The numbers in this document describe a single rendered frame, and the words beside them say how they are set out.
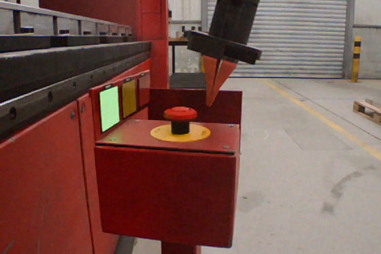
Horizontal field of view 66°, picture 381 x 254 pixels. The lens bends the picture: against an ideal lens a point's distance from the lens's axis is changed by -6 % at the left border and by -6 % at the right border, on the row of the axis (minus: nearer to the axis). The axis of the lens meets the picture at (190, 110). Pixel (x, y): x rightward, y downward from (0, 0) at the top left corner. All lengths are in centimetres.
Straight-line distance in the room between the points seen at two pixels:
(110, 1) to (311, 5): 606
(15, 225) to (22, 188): 5
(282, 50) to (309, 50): 65
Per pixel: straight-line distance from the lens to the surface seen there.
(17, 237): 49
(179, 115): 35
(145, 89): 50
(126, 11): 211
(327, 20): 780
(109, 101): 38
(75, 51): 69
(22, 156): 48
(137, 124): 42
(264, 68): 738
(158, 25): 208
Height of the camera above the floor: 89
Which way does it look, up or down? 13 degrees down
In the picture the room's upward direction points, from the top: straight up
